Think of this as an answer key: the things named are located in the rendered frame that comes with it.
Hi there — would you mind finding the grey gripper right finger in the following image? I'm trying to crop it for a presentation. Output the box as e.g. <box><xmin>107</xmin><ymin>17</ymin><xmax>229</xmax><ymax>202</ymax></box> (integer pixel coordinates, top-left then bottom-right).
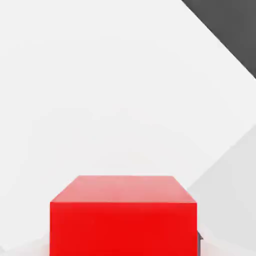
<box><xmin>196</xmin><ymin>229</ymin><xmax>216</xmax><ymax>256</ymax></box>

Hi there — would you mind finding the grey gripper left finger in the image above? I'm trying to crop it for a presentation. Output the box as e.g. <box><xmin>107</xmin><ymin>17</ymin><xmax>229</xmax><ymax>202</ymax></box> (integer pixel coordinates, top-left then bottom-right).
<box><xmin>38</xmin><ymin>238</ymin><xmax>51</xmax><ymax>256</ymax></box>

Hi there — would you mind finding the small red cube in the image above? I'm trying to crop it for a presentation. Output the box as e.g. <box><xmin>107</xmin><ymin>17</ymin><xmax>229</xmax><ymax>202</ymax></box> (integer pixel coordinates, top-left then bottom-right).
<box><xmin>49</xmin><ymin>175</ymin><xmax>198</xmax><ymax>256</ymax></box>

